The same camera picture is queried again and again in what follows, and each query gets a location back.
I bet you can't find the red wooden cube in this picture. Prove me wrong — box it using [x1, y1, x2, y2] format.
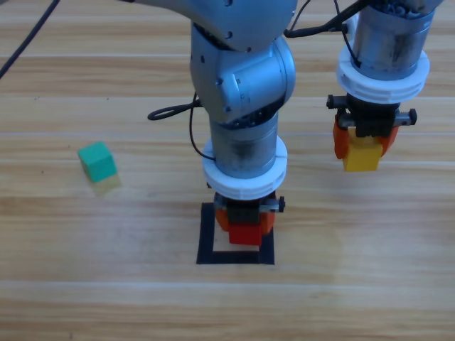
[228, 222, 263, 247]

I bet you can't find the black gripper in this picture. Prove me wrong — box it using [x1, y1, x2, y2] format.
[213, 193, 287, 237]
[326, 94, 418, 160]

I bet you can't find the yellow wooden cube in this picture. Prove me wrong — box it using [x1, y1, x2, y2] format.
[342, 127, 382, 173]

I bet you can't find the thick black cable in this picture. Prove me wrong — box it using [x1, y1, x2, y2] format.
[283, 0, 369, 39]
[0, 0, 60, 80]

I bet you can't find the green wooden cube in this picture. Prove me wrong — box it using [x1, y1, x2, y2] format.
[77, 141, 118, 183]

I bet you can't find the thin black looped cable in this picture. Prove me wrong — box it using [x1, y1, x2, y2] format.
[146, 91, 215, 159]

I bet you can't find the black tape square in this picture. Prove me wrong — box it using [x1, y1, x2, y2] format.
[196, 202, 275, 266]

